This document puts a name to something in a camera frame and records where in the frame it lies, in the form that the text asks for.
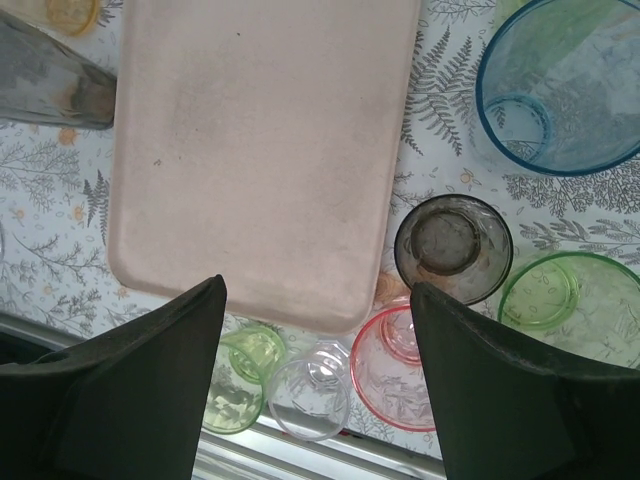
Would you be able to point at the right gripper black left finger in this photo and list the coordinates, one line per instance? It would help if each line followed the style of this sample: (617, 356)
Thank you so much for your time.
(125, 400)

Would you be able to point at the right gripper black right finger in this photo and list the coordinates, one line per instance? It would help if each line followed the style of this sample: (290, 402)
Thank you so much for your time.
(510, 415)

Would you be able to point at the small green plastic glass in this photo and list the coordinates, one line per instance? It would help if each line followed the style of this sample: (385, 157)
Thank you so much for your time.
(545, 290)
(235, 400)

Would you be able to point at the small red plastic glass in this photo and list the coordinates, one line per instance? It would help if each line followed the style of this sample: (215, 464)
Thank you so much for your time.
(385, 380)

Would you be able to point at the small grey plastic glass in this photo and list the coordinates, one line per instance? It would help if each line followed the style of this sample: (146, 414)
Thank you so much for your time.
(445, 245)

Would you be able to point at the tall blue plastic glass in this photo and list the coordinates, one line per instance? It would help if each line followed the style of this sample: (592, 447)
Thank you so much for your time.
(575, 100)

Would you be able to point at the tall grey plastic glass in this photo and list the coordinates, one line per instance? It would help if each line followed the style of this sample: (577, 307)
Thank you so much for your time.
(40, 80)

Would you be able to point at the tall orange plastic glass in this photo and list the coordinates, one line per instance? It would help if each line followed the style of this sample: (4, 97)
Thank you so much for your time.
(72, 17)

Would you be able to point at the beige pink rectangular tray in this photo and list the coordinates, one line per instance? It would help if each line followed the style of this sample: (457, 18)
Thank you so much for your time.
(250, 150)

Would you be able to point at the small clear plastic glass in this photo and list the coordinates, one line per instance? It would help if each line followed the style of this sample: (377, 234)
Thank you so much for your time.
(310, 400)

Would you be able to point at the floral fern print tablecloth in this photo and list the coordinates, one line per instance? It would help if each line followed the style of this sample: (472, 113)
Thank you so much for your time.
(450, 100)

